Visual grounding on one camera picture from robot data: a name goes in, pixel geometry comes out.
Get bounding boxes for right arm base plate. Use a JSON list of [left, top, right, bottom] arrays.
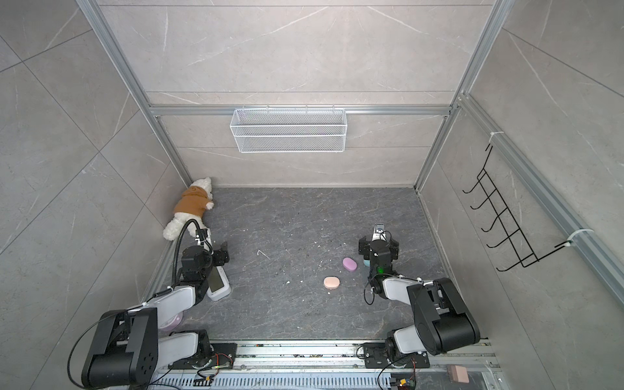
[[355, 342, 431, 369]]

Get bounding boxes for aluminium rail front frame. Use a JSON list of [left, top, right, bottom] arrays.
[[149, 340, 509, 389]]

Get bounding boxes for black wire hook rack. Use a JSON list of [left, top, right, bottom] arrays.
[[461, 144, 594, 273]]

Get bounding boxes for white teddy bear brown hoodie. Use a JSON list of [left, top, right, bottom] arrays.
[[163, 177, 215, 241]]

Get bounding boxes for pink earbud charging case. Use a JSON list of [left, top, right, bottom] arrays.
[[323, 276, 341, 290]]

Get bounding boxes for pink eraser block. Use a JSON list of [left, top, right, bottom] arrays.
[[448, 365, 471, 384]]

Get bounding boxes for white wire mesh basket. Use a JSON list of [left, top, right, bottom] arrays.
[[230, 108, 348, 154]]

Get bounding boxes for purple round container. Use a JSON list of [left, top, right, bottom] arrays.
[[159, 312, 184, 332]]

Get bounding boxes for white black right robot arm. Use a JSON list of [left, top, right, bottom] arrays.
[[358, 231, 481, 368]]

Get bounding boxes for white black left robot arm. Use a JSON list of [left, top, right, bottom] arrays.
[[70, 219, 232, 389]]

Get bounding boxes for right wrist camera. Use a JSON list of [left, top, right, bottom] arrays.
[[371, 224, 388, 241]]

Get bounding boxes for purple earbud charging case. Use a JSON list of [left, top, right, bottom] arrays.
[[342, 258, 358, 272]]

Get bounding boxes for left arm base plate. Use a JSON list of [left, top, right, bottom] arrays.
[[168, 343, 237, 371]]

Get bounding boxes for white digital scale device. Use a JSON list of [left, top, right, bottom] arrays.
[[206, 266, 232, 302]]

